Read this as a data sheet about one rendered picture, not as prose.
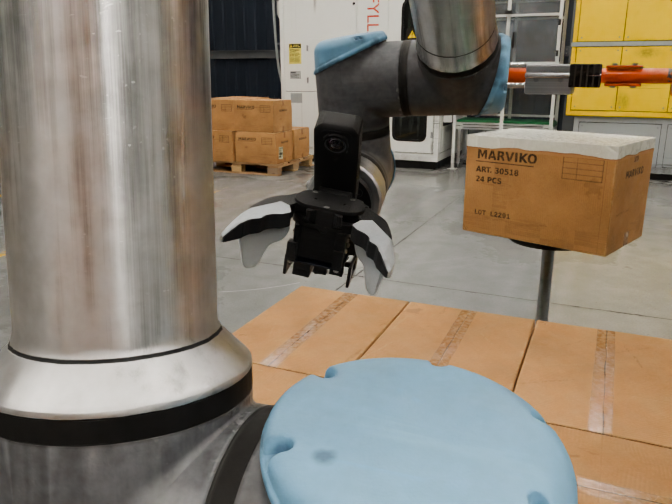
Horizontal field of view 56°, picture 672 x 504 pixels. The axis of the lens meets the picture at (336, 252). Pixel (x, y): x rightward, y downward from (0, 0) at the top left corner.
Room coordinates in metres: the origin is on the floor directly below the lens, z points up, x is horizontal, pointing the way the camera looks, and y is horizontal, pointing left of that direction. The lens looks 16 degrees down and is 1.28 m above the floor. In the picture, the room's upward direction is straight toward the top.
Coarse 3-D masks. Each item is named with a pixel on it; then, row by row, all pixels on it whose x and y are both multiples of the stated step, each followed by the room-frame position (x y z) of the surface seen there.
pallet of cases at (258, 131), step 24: (240, 96) 8.99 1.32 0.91; (216, 120) 8.13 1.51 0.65; (240, 120) 7.98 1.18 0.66; (264, 120) 7.82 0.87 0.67; (288, 120) 8.07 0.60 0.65; (216, 144) 8.08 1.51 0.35; (240, 144) 7.95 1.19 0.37; (264, 144) 7.81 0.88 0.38; (288, 144) 8.04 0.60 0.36; (240, 168) 7.96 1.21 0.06; (264, 168) 8.31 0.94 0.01; (288, 168) 8.16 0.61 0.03
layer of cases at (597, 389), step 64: (256, 320) 1.79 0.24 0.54; (320, 320) 1.79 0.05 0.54; (384, 320) 1.79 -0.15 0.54; (448, 320) 1.79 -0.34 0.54; (512, 320) 1.79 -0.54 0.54; (256, 384) 1.38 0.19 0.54; (512, 384) 1.38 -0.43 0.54; (576, 384) 1.38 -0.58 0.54; (640, 384) 1.38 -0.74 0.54; (576, 448) 1.11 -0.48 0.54; (640, 448) 1.11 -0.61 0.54
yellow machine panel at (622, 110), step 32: (608, 0) 7.73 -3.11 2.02; (640, 0) 7.59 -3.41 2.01; (576, 32) 7.86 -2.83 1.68; (608, 32) 7.71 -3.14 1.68; (640, 32) 7.58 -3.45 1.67; (608, 64) 7.70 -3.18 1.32; (640, 64) 7.56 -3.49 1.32; (576, 96) 7.83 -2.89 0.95; (608, 96) 7.68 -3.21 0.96; (640, 96) 7.54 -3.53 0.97; (576, 128) 7.86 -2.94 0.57; (608, 128) 7.71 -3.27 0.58; (640, 128) 7.57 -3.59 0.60
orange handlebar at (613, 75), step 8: (616, 64) 0.99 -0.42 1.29; (632, 64) 0.99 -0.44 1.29; (512, 72) 1.03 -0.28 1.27; (520, 72) 1.02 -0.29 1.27; (608, 72) 0.97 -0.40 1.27; (616, 72) 0.97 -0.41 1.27; (624, 72) 0.96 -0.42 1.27; (632, 72) 0.96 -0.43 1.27; (640, 72) 0.96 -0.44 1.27; (648, 72) 0.95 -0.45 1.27; (656, 72) 0.95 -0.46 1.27; (664, 72) 0.94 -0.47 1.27; (512, 80) 1.03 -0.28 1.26; (520, 80) 1.03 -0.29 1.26; (608, 80) 0.97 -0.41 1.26; (616, 80) 0.97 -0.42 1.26; (624, 80) 0.97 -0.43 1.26; (632, 80) 0.96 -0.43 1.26; (640, 80) 0.96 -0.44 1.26; (648, 80) 0.95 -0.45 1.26; (656, 80) 0.95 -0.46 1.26; (664, 80) 0.94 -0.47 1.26
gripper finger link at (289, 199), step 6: (270, 198) 0.62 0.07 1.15; (276, 198) 0.63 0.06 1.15; (282, 198) 0.63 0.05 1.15; (288, 198) 0.63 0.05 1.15; (294, 198) 0.63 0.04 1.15; (258, 204) 0.60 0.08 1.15; (264, 204) 0.61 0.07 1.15; (288, 204) 0.62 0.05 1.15; (294, 204) 0.62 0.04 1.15; (294, 210) 0.62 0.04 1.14; (300, 210) 0.62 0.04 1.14
